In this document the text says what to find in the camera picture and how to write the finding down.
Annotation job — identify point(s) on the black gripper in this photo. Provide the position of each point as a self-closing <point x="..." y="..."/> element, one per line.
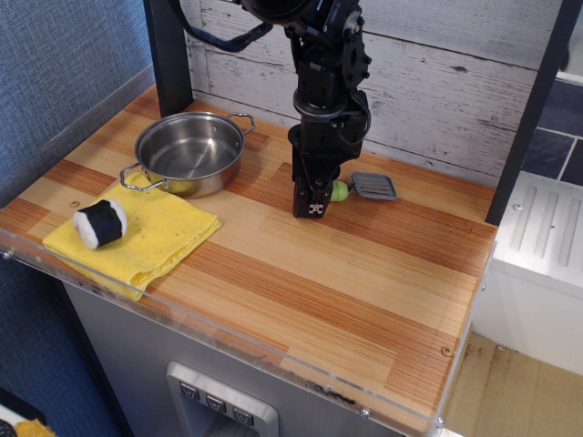
<point x="326" y="138"/>

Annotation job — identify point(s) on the green handled grey spatula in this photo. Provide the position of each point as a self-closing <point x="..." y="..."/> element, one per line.
<point x="366" y="185"/>

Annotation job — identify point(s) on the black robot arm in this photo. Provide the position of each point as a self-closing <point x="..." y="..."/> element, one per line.
<point x="330" y="62"/>

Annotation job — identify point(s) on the yellow folded cloth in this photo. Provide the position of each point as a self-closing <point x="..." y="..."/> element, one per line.
<point x="162" y="230"/>

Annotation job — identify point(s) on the stainless steel pot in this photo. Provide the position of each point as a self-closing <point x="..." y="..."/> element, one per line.
<point x="191" y="154"/>

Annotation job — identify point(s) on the plush sushi roll toy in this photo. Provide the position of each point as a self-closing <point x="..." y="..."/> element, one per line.
<point x="101" y="223"/>

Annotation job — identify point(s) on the grey control panel with buttons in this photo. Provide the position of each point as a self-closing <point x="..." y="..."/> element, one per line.
<point x="207" y="407"/>

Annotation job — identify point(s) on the clear acrylic edge guard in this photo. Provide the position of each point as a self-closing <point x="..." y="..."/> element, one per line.
<point x="369" y="319"/>

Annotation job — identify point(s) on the yellow object bottom left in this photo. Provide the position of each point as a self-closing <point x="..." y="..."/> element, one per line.
<point x="33" y="428"/>

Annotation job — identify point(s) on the left dark vertical post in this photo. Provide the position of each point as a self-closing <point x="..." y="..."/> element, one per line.
<point x="169" y="56"/>

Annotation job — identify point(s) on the dark vertical post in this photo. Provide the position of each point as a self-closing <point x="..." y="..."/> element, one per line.
<point x="557" y="45"/>
<point x="169" y="56"/>

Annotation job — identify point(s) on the right dark vertical post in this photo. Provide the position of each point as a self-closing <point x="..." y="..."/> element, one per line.
<point x="557" y="45"/>

